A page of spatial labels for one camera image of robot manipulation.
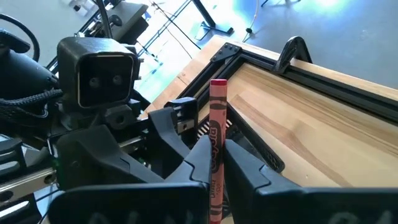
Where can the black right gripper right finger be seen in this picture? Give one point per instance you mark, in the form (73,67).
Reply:
(295,205)

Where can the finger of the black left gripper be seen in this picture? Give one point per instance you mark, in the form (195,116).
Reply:
(168,137)
(93,155)

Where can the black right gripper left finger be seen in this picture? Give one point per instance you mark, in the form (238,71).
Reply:
(140,202)

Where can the red crayon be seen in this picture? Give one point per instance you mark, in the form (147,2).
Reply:
(217,124)

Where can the black plastic basket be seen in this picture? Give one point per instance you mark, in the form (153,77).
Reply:
(270,160)

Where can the grey desk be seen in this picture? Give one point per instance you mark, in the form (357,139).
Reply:
(130,15)

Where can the black desk leg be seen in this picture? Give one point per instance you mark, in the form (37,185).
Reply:
(205,12)

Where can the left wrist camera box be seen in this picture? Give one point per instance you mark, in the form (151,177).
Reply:
(102,74)

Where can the black aluminium table frame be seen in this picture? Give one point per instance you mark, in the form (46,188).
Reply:
(342,93)

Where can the black frame clamp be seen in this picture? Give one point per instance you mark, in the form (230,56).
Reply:
(284,56)

